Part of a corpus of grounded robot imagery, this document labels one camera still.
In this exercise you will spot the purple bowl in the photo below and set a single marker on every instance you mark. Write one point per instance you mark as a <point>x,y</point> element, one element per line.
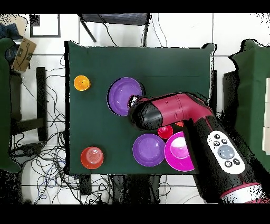
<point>120,95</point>
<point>148,150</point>

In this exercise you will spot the red cup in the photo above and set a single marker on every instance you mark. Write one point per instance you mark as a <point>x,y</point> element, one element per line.
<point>165,132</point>

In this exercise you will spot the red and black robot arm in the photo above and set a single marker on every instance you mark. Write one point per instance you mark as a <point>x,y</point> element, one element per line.
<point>175,109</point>

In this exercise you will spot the dark green tablecloth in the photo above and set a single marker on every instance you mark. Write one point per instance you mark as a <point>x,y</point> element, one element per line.
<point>95,118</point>

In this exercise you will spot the pink bowl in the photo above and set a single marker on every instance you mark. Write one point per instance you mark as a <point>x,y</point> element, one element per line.
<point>177,156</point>

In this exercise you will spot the yellow cup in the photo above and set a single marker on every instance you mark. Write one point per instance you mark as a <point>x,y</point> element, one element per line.
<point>81,83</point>

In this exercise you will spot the small orange bowl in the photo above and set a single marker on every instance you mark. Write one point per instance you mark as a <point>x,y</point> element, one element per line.
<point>92,158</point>

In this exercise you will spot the dark chair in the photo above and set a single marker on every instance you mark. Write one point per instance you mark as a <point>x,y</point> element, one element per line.
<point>116,19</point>

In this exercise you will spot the green cloth side table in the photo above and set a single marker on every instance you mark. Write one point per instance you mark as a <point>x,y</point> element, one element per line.
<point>253,84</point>
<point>4,105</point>

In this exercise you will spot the cardboard box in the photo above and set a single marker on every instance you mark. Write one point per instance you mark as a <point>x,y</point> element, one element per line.
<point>24,55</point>

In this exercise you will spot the white paper sheet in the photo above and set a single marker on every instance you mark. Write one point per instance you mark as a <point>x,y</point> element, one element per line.
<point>267,116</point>

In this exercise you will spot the blue cloth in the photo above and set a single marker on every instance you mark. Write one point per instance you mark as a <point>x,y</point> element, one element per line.
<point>9,31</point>

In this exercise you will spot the black bench frame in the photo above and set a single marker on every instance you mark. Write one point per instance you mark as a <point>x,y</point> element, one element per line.
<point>41,95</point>

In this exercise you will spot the black pedestal foot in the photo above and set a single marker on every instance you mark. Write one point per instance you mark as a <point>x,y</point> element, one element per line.
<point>27,151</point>

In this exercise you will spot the black square frame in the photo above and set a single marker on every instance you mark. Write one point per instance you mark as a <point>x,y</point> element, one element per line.
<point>45,36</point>

